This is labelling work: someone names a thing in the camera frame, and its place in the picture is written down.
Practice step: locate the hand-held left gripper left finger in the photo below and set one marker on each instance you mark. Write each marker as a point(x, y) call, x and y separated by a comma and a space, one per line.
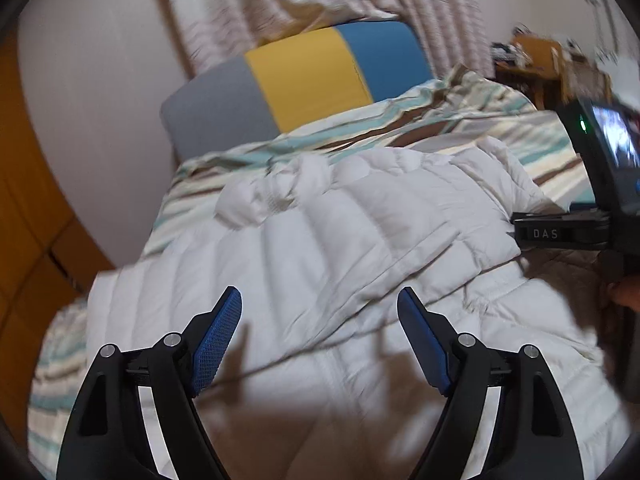
point(215, 345)

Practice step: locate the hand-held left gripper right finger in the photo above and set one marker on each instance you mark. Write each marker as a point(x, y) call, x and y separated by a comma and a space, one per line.
point(425, 345)

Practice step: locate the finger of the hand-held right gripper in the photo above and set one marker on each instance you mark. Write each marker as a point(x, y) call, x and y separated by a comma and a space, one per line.
point(585, 232)

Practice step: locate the white puffer jacket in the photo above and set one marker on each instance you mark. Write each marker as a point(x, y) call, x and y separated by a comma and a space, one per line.
point(325, 260)

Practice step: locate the person's right hand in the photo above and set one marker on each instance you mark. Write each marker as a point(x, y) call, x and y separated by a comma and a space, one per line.
point(625, 295)

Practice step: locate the wooden shelf unit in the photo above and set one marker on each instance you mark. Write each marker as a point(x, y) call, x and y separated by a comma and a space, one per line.
point(535, 60)

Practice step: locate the striped duvet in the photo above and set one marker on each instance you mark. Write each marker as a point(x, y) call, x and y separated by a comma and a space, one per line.
point(350, 125)

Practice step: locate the wooden door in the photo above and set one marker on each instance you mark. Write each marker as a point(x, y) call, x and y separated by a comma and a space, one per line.
point(25, 210)

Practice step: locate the grey yellow blue headboard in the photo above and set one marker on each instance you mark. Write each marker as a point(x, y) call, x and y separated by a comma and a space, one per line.
point(300, 80)

